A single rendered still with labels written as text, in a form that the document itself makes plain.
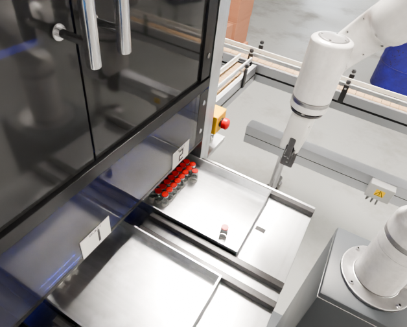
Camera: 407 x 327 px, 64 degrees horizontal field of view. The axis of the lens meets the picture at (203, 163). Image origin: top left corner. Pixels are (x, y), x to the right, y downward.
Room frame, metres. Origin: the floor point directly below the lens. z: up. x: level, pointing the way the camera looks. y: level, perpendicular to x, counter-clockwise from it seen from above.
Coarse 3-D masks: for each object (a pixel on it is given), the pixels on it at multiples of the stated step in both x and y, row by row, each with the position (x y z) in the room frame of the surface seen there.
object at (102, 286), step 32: (128, 224) 0.52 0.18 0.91; (96, 256) 0.43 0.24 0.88; (128, 256) 0.45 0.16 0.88; (160, 256) 0.46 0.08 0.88; (64, 288) 0.34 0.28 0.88; (96, 288) 0.35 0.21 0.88; (128, 288) 0.36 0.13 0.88; (160, 288) 0.38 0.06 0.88; (192, 288) 0.39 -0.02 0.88; (96, 320) 0.28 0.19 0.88; (128, 320) 0.29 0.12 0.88; (160, 320) 0.30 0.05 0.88; (192, 320) 0.31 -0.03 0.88
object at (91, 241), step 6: (108, 216) 0.44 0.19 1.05; (102, 222) 0.42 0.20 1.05; (108, 222) 0.44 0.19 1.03; (96, 228) 0.40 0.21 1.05; (102, 228) 0.42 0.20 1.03; (108, 228) 0.43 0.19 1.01; (90, 234) 0.39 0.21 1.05; (96, 234) 0.40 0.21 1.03; (102, 234) 0.42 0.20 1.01; (108, 234) 0.43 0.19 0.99; (84, 240) 0.37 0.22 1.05; (90, 240) 0.38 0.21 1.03; (96, 240) 0.40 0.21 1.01; (102, 240) 0.41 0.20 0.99; (84, 246) 0.37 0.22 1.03; (90, 246) 0.38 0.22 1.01; (96, 246) 0.40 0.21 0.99; (84, 252) 0.37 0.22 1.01; (90, 252) 0.38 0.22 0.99; (84, 258) 0.36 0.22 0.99
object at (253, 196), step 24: (216, 168) 0.80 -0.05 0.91; (192, 192) 0.70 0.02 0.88; (216, 192) 0.71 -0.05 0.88; (240, 192) 0.73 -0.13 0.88; (264, 192) 0.73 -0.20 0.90; (168, 216) 0.57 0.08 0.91; (192, 216) 0.60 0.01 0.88; (216, 216) 0.62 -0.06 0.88; (240, 216) 0.63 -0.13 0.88; (216, 240) 0.51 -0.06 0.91; (240, 240) 0.54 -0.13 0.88
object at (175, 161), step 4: (188, 140) 0.74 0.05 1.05; (184, 144) 0.72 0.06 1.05; (188, 144) 0.74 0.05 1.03; (180, 148) 0.70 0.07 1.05; (184, 148) 0.73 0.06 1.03; (188, 148) 0.75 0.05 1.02; (176, 152) 0.69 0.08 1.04; (180, 152) 0.71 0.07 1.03; (184, 152) 0.73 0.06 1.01; (176, 156) 0.69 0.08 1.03; (180, 156) 0.71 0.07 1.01; (184, 156) 0.73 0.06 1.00; (172, 160) 0.67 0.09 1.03; (176, 160) 0.69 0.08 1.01; (180, 160) 0.71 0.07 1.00; (172, 164) 0.67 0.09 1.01; (176, 164) 0.69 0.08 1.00; (172, 168) 0.67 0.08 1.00
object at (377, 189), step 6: (372, 180) 1.26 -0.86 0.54; (378, 180) 1.27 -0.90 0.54; (372, 186) 1.24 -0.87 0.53; (378, 186) 1.23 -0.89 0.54; (384, 186) 1.23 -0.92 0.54; (390, 186) 1.24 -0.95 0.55; (366, 192) 1.24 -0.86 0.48; (372, 192) 1.23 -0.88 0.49; (378, 192) 1.22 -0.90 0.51; (384, 192) 1.21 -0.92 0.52; (390, 192) 1.20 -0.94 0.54; (378, 198) 1.21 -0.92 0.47; (384, 198) 1.21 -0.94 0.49; (390, 198) 1.20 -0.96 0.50
